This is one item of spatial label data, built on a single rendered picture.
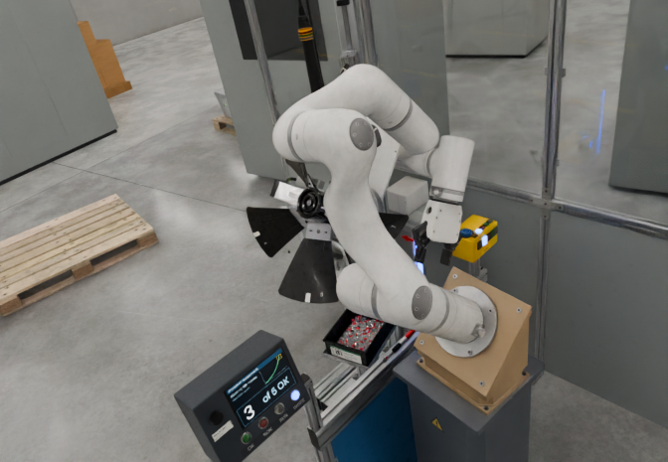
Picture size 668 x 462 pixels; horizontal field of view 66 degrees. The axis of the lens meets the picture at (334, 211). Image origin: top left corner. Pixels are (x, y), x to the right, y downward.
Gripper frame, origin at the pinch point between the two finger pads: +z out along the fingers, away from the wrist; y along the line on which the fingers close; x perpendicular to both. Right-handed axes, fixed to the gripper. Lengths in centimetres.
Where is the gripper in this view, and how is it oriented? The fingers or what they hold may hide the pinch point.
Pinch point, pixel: (432, 259)
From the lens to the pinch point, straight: 134.7
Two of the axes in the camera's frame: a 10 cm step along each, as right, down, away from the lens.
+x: -5.3, -1.7, 8.3
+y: 8.3, 1.1, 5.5
